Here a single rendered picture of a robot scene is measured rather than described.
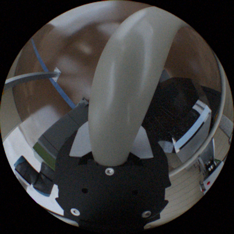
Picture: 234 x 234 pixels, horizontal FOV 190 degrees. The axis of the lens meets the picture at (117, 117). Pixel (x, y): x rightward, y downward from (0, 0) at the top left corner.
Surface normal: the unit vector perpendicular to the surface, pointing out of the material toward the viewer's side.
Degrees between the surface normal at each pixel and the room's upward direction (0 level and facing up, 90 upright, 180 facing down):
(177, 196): 90
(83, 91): 0
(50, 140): 90
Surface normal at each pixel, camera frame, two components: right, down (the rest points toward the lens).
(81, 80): -0.03, 0.43
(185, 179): -0.65, -0.70
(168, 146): -0.86, 0.11
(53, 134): 0.76, -0.58
